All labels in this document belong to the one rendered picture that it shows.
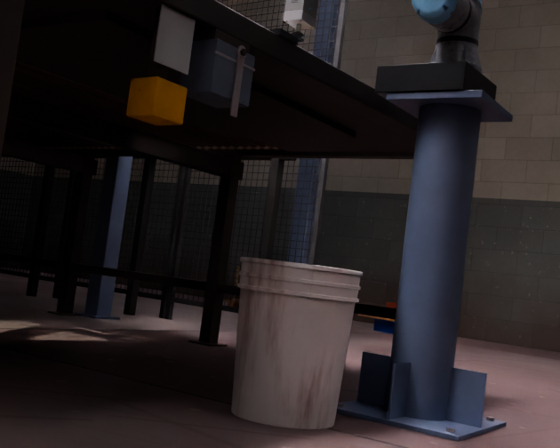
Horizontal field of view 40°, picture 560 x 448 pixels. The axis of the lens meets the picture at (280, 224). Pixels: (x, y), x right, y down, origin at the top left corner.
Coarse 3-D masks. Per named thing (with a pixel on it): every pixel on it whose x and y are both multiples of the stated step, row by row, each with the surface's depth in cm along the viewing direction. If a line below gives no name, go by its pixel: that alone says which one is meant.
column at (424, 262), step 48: (432, 96) 201; (480, 96) 194; (432, 144) 205; (432, 192) 203; (432, 240) 202; (432, 288) 200; (432, 336) 200; (384, 384) 212; (432, 384) 199; (480, 384) 198; (432, 432) 184; (480, 432) 193
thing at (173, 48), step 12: (168, 12) 156; (180, 12) 159; (168, 24) 156; (180, 24) 159; (192, 24) 162; (156, 36) 154; (168, 36) 157; (180, 36) 160; (192, 36) 162; (156, 48) 154; (168, 48) 157; (180, 48) 160; (156, 60) 154; (168, 60) 157; (180, 60) 160
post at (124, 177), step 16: (112, 160) 404; (128, 160) 407; (112, 176) 402; (128, 176) 407; (112, 192) 401; (112, 208) 400; (112, 224) 401; (96, 240) 403; (112, 240) 401; (96, 256) 401; (112, 256) 402; (96, 288) 398; (112, 288) 403; (96, 304) 397
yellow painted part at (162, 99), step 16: (160, 64) 157; (144, 80) 153; (160, 80) 152; (144, 96) 153; (160, 96) 152; (176, 96) 156; (128, 112) 155; (144, 112) 152; (160, 112) 153; (176, 112) 156
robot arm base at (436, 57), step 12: (444, 36) 210; (456, 36) 208; (468, 36) 208; (444, 48) 209; (456, 48) 207; (468, 48) 208; (432, 60) 213; (444, 60) 207; (456, 60) 206; (468, 60) 207; (480, 72) 209
